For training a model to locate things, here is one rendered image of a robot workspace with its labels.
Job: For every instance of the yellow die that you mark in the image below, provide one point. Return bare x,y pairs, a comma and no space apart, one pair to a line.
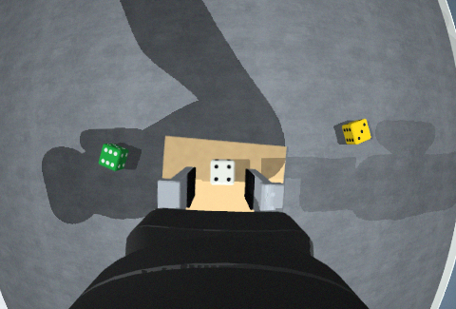
356,132

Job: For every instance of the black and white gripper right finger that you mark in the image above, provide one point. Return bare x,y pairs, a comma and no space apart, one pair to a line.
261,194

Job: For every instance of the green die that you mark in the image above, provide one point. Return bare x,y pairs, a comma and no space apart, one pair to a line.
113,157

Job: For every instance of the tan flat mat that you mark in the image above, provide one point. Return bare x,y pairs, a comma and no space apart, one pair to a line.
269,160

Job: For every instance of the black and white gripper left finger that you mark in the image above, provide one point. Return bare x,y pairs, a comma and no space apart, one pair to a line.
179,191

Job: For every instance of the white die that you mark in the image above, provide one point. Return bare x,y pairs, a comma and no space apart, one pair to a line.
222,172

